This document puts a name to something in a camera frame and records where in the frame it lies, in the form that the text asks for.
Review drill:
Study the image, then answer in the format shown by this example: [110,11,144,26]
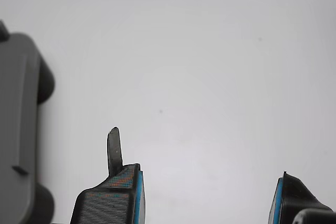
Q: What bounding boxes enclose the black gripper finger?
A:
[268,171,333,224]
[69,126,146,224]

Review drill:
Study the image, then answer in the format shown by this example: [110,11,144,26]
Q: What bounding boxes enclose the gray plastic box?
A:
[0,19,56,224]

